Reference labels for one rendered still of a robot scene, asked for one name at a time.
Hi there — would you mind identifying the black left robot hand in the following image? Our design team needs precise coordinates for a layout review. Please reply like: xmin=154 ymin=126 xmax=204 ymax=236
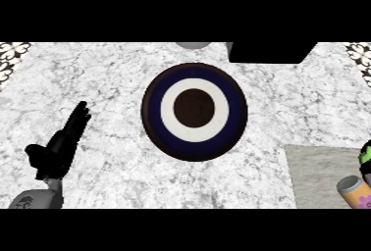
xmin=26 ymin=100 xmax=94 ymax=181

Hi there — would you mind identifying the dark blue and white plate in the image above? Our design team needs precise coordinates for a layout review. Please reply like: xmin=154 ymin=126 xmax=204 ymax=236
xmin=141 ymin=63 xmax=250 ymax=163

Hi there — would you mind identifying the grey placemat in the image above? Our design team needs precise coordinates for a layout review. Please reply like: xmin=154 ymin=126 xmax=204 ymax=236
xmin=283 ymin=144 xmax=371 ymax=210

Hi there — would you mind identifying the purple eggplant with green stem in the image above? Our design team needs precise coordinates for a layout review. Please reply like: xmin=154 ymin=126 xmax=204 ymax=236
xmin=358 ymin=139 xmax=371 ymax=186

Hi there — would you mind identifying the grey round object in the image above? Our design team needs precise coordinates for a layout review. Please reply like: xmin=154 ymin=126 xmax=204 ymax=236
xmin=175 ymin=41 xmax=212 ymax=50

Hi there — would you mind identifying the black appliance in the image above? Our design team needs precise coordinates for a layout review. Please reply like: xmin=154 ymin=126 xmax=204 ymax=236
xmin=227 ymin=41 xmax=320 ymax=65

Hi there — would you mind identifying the orange can with purple flower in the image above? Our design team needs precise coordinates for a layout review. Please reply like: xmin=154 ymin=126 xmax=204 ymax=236
xmin=336 ymin=175 xmax=371 ymax=210

